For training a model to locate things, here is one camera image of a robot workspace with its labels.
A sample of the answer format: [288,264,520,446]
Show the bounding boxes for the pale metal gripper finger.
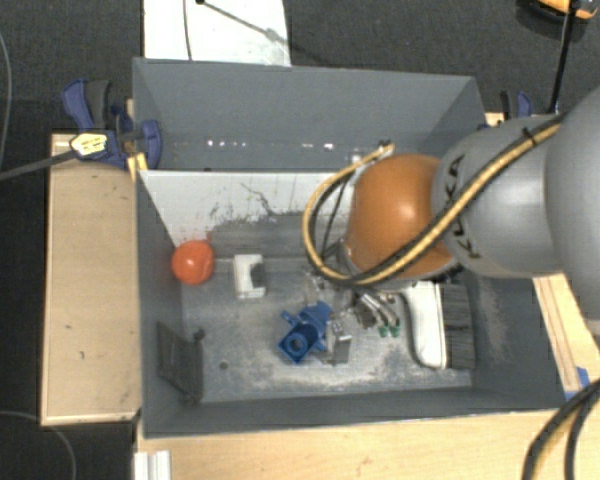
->
[303,273,331,314]
[328,319,355,367]

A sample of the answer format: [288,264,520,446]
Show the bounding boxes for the blue plastic toy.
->
[278,300,334,366]

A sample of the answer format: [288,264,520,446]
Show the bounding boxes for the white square cup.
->
[232,253,268,301]

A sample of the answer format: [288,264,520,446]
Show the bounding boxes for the grey metal bin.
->
[131,56,569,439]

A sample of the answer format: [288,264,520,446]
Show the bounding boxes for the orange ball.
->
[170,239,216,287]

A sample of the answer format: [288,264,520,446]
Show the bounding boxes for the black plastic grate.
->
[154,320,207,407]

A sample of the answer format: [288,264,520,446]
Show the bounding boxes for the pale wood board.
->
[39,132,144,427]

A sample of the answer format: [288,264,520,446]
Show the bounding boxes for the black cylinder on white bracket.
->
[402,276,477,373]

